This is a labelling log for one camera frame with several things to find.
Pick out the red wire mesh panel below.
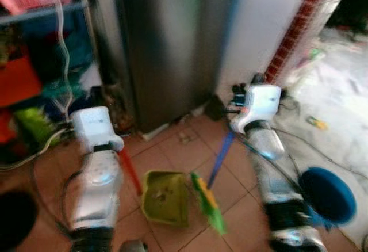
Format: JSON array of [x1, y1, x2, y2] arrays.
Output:
[[263, 0, 338, 87]]

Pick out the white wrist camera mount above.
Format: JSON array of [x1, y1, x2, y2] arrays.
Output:
[[71, 106, 125, 152], [229, 83, 283, 133]]

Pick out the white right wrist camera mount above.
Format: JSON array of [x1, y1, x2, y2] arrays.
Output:
[[229, 83, 283, 133]]

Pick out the orange plastic crate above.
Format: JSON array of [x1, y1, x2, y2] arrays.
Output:
[[0, 55, 42, 109]]

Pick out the small yellow green item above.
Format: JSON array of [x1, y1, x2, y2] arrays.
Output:
[[307, 116, 328, 131]]

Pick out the bright green plastic item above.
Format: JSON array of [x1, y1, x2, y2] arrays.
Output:
[[14, 108, 59, 147]]

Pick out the green broom with blue handle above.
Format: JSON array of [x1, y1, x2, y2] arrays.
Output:
[[190, 129, 236, 236]]

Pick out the grey left robot foot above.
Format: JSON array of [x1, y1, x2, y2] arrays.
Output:
[[117, 239, 148, 252]]

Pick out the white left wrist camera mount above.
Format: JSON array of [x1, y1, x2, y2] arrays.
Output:
[[71, 106, 125, 152]]

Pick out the stainless steel refrigerator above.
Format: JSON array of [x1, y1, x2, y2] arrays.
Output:
[[85, 0, 318, 135]]

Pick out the white hanging cord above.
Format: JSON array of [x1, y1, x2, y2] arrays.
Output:
[[48, 0, 76, 116]]

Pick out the white plastic floor sheet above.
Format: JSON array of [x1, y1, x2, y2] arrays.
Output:
[[275, 26, 368, 248]]

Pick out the green dustpan with red handle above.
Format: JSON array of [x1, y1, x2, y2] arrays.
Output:
[[117, 147, 191, 227]]

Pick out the blue plastic bucket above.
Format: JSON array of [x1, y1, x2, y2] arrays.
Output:
[[298, 166, 358, 226]]

